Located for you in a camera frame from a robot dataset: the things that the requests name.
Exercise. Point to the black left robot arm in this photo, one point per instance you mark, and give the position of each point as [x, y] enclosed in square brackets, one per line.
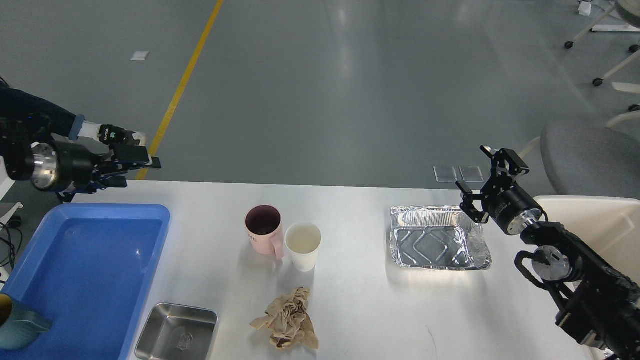
[31, 154]

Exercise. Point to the crumpled brown paper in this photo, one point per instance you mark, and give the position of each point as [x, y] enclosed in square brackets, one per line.
[288, 321]

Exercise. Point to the cream plastic bin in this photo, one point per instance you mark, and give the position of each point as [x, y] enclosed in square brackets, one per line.
[608, 225]

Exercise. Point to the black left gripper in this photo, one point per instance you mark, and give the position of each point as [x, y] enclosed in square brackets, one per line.
[65, 167]

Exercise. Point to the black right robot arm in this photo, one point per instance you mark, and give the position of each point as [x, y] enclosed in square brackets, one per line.
[597, 304]

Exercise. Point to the blue plastic bin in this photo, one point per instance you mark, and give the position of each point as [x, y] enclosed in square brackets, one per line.
[88, 269]

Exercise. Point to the grey office chair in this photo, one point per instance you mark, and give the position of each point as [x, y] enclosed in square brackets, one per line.
[585, 160]

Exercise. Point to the pink mug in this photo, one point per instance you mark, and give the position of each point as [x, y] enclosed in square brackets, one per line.
[263, 224]

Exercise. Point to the seated person in black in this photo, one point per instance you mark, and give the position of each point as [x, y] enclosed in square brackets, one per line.
[41, 118]

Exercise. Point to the white paper cup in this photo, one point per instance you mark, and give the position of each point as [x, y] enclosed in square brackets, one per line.
[302, 243]

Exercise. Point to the aluminium foil tray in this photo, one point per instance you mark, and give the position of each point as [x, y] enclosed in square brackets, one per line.
[437, 238]

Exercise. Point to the stainless steel tray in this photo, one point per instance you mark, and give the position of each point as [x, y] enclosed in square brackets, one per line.
[177, 332]

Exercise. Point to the teal mug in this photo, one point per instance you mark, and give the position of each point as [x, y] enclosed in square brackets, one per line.
[19, 324]

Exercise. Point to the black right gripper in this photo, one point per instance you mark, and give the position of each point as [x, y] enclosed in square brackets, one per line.
[502, 198]

